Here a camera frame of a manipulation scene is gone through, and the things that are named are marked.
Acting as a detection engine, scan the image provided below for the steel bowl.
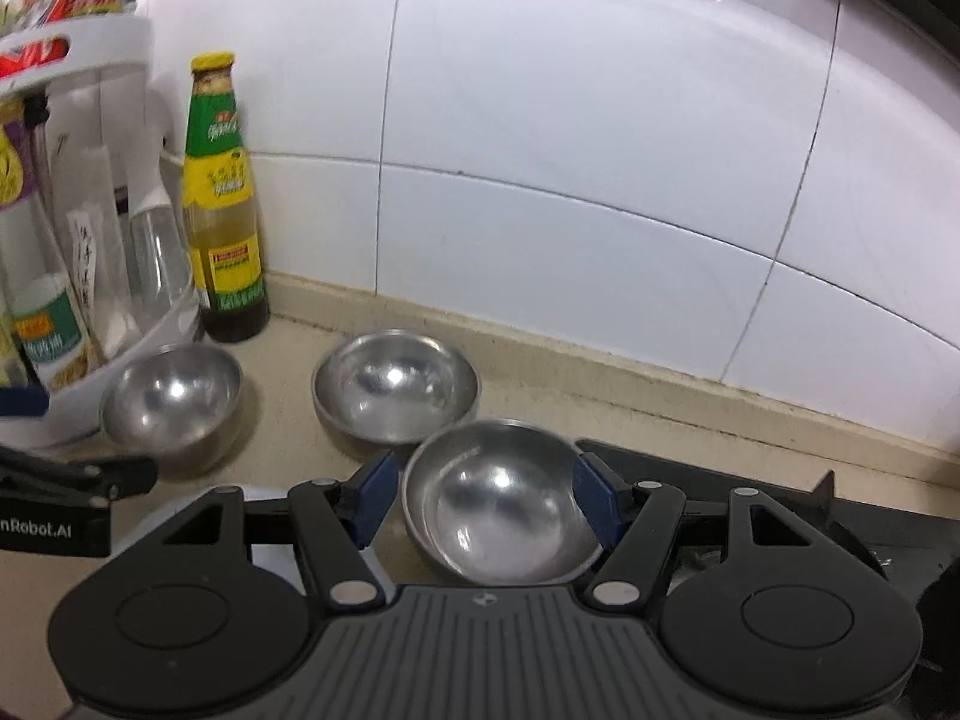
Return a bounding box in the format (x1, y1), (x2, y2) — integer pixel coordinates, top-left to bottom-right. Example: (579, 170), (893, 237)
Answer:
(400, 419), (602, 587)
(311, 328), (482, 447)
(99, 343), (244, 478)

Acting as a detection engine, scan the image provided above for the green label seasoning jar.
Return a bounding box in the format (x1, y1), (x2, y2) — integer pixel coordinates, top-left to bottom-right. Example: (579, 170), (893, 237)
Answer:
(11, 273), (99, 392)

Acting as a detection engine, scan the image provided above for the white two-tier spice rack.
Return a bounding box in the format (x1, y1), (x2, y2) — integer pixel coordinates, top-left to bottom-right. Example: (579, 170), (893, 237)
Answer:
(2, 13), (200, 452)

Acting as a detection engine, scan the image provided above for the clear plastic seasoning bag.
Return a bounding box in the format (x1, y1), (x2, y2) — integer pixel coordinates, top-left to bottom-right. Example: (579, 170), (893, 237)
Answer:
(52, 142), (190, 361)

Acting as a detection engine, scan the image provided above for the green yellow sauce bottle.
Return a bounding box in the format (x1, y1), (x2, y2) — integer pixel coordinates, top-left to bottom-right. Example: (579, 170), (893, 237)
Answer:
(182, 52), (270, 343)

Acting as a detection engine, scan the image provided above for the black gas stove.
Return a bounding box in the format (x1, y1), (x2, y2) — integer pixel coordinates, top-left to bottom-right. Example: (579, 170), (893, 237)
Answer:
(579, 439), (958, 718)

